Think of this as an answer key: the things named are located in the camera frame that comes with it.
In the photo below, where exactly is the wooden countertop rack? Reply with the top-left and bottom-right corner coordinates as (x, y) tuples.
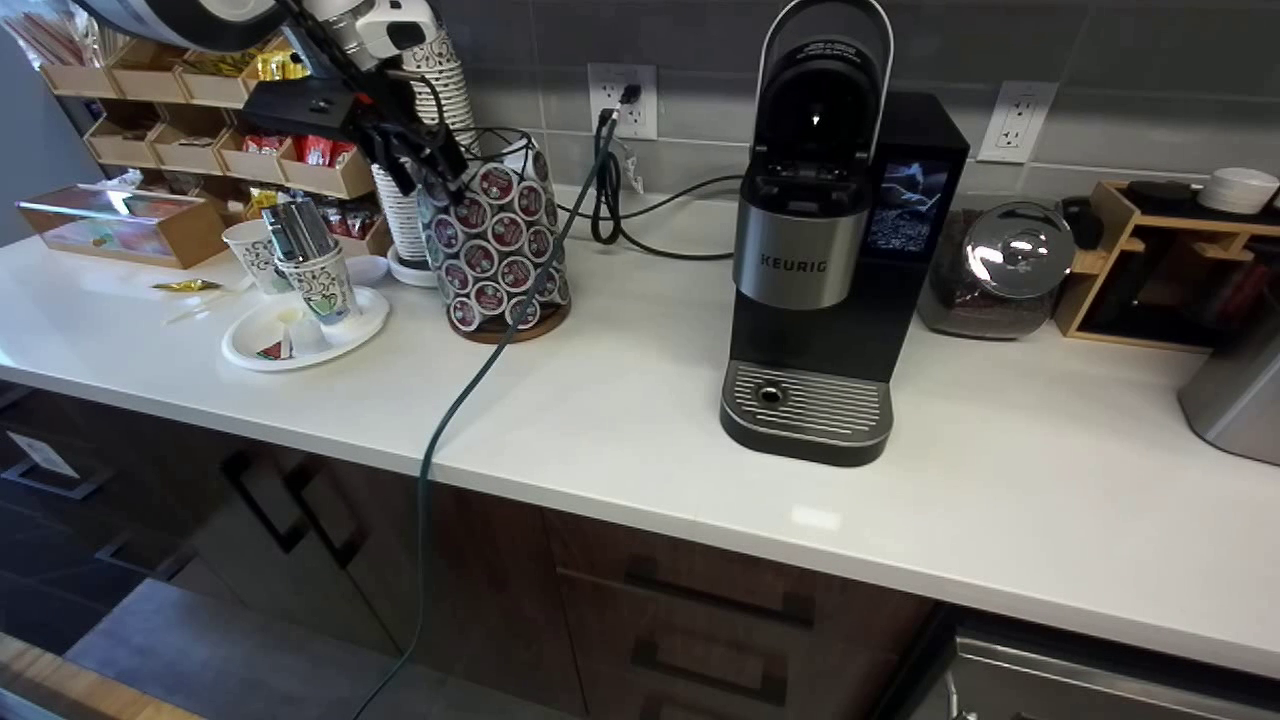
(1053, 177), (1280, 351)

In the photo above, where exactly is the white wall outlet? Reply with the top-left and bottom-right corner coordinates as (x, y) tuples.
(976, 77), (1061, 167)
(584, 61), (660, 138)

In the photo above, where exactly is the dark green cable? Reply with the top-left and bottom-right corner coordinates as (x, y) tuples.
(347, 103), (632, 720)

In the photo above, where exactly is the light wooden board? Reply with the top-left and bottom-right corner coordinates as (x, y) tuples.
(0, 629), (202, 720)

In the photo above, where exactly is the stack of white cups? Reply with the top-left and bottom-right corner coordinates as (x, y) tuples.
(369, 156), (431, 269)

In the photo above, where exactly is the black drawer handle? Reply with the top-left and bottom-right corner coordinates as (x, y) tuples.
(626, 629), (790, 711)
(557, 560), (819, 633)

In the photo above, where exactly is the red packets pile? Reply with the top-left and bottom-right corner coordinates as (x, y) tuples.
(329, 196), (391, 246)
(244, 133), (350, 172)

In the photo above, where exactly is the stainless steel dishwasher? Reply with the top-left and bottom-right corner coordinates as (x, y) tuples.
(915, 607), (1280, 720)

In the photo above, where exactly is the grey round lid appliance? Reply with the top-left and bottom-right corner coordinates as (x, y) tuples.
(915, 196), (1080, 343)

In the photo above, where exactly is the stainless steel appliance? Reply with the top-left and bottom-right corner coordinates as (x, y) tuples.
(1176, 294), (1280, 473)

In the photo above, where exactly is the black cabinet door handle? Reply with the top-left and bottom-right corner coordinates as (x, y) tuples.
(214, 447), (313, 556)
(279, 454), (372, 573)

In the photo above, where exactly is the wire pod stand wooden base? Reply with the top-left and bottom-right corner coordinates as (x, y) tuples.
(415, 122), (575, 347)

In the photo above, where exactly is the clear bag of stirrers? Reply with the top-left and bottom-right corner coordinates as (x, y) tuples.
(2, 8), (112, 71)

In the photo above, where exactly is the stack of patterned paper cups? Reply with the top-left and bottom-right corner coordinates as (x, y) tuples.
(394, 33), (478, 136)

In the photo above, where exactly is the yellow stick packet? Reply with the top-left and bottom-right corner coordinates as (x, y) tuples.
(148, 277), (229, 301)

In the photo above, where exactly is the dark wood base cabinet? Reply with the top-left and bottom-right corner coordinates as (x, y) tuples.
(0, 375), (1280, 720)

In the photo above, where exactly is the patterned paper cup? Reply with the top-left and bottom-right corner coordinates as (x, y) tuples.
(272, 234), (365, 331)
(219, 217), (293, 294)

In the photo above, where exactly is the white bowl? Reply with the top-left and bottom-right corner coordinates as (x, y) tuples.
(1195, 163), (1280, 219)

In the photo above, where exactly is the black power cord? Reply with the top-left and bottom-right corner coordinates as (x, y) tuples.
(578, 77), (751, 269)

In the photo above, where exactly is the black Keurig coffee machine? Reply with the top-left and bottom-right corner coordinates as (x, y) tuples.
(716, 0), (972, 473)

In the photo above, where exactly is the wooden condiment organizer shelf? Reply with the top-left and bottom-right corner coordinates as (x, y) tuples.
(37, 33), (394, 260)

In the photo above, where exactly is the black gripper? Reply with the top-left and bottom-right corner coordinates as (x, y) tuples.
(236, 57), (473, 205)

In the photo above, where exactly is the white paper plate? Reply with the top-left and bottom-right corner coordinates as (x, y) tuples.
(214, 279), (391, 375)

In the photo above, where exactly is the yellow packets pile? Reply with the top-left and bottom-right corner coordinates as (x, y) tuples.
(248, 36), (313, 86)

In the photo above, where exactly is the brown cardboard box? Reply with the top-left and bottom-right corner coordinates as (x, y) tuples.
(12, 184), (233, 271)

